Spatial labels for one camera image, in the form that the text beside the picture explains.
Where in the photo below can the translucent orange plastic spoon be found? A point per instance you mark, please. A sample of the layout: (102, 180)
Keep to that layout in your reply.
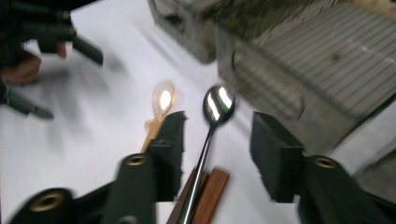
(163, 99)

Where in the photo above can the metal spoon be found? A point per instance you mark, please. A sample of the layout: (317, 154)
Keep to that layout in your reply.
(218, 105)

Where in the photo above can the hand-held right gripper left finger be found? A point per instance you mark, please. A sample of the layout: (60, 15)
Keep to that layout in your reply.
(168, 155)

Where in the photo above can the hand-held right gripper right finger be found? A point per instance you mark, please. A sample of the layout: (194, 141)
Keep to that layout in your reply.
(277, 161)

